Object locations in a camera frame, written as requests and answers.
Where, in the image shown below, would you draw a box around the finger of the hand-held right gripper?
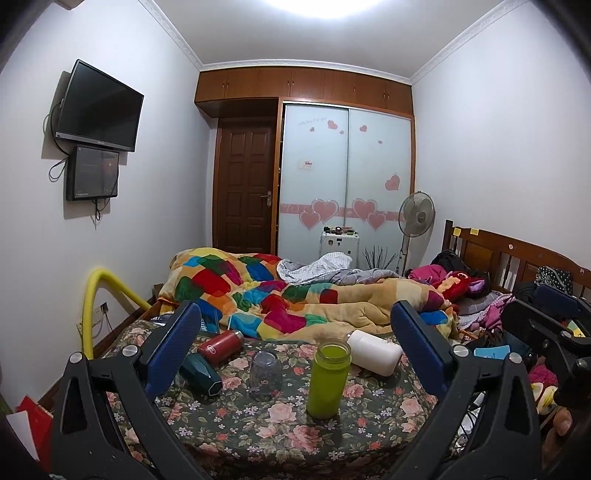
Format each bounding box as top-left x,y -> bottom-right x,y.
501,298 -> 591,370
536,283 -> 591,324

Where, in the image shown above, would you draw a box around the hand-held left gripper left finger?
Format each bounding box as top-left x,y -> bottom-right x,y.
50,300 -> 204,480

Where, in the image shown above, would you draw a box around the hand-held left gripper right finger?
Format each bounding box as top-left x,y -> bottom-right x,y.
390,299 -> 544,480

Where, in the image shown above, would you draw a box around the clear glass cup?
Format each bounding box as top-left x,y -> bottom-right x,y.
249,350 -> 284,402

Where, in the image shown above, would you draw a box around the person's right hand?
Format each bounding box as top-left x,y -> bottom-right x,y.
541,405 -> 580,468

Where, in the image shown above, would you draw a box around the black polka dot bag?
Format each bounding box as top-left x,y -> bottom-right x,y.
534,266 -> 574,295

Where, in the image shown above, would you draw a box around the yellow and pink toy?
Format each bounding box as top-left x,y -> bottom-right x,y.
527,364 -> 560,414

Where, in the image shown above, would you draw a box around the pile of pink clothes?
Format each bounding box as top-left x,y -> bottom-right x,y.
479,294 -> 515,330

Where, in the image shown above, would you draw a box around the dark green bottle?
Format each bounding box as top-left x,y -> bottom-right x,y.
178,353 -> 223,396

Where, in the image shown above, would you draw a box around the white bottle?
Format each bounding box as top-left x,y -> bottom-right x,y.
346,329 -> 404,377

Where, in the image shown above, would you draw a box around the light blue box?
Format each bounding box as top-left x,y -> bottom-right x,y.
474,343 -> 525,366

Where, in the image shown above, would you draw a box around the red thermos bottle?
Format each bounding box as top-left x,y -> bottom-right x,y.
197,329 -> 246,362

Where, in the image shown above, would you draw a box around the red plush toy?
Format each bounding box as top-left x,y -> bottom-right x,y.
436,271 -> 489,304

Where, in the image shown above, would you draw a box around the wooden headboard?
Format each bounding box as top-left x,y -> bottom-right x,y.
442,219 -> 591,297

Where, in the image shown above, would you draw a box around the pink garment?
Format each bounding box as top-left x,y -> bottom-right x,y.
408,265 -> 447,282

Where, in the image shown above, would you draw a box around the yellow foam tube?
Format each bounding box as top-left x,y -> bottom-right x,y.
80,266 -> 153,360

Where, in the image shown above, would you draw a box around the black clothing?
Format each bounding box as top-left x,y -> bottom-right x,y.
431,250 -> 468,274

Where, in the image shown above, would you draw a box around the dark dried twigs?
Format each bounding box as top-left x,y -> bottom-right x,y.
364,246 -> 399,271

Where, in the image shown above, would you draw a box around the floral bedsheet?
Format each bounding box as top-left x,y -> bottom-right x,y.
98,318 -> 468,480

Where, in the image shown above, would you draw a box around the colourful patchwork blanket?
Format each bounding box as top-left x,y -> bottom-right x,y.
157,248 -> 461,343

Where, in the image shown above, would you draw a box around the grey striped cloth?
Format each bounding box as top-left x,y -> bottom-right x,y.
276,252 -> 403,285

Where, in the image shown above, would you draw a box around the small white appliance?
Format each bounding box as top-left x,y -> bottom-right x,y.
320,231 -> 360,269

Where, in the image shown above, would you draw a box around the standing electric fan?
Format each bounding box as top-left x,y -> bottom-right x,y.
397,190 -> 437,278

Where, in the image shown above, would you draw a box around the red paper folder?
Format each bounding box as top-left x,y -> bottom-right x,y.
16,394 -> 55,468

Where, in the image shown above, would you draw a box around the brown wooden door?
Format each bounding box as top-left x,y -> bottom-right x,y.
213,117 -> 278,256

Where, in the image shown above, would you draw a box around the frosted wardrobe with heart stickers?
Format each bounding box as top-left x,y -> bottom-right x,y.
276,98 -> 415,278

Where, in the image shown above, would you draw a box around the wooden overhead cabinet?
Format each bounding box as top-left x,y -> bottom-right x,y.
193,66 -> 414,119

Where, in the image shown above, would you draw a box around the ceiling light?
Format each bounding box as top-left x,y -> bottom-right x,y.
262,0 -> 389,11

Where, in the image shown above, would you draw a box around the small black wall monitor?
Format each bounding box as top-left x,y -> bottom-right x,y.
65,145 -> 121,202

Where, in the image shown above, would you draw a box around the black television cable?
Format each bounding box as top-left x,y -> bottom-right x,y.
43,98 -> 71,184

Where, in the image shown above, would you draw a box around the black wall television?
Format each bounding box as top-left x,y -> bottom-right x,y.
54,58 -> 145,153

